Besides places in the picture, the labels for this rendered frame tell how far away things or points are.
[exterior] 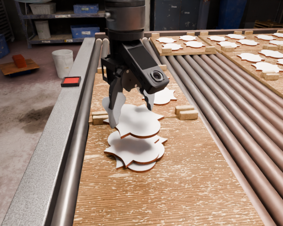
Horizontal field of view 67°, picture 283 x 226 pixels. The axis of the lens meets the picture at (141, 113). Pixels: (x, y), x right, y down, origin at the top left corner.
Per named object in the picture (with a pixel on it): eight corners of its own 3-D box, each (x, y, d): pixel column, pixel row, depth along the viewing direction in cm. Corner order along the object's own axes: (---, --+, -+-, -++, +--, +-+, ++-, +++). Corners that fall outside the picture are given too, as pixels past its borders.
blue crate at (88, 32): (72, 39, 478) (70, 28, 466) (71, 35, 512) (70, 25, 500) (100, 37, 494) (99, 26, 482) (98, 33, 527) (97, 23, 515)
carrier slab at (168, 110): (89, 126, 68) (88, 122, 67) (95, 76, 102) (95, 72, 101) (196, 118, 72) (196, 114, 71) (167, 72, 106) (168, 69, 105)
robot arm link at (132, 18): (153, 5, 39) (116, 9, 35) (152, 31, 42) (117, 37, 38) (129, 2, 44) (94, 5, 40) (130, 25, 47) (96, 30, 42)
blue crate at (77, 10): (73, 13, 462) (72, 5, 453) (77, 11, 494) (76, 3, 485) (97, 13, 463) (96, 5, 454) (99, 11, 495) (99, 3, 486)
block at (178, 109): (175, 115, 70) (176, 108, 69) (174, 112, 72) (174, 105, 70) (193, 114, 71) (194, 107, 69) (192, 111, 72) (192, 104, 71)
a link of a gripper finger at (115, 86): (119, 108, 49) (132, 71, 47) (123, 111, 48) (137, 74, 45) (101, 106, 45) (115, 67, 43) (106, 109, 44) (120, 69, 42)
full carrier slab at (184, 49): (159, 55, 128) (160, 48, 125) (149, 39, 162) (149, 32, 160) (216, 54, 131) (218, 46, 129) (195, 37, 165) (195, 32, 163)
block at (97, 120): (93, 125, 65) (91, 118, 64) (93, 122, 67) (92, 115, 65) (112, 124, 66) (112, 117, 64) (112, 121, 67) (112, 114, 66)
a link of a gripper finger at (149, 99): (146, 97, 59) (134, 72, 52) (161, 106, 55) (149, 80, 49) (138, 105, 58) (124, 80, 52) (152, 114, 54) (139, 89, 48)
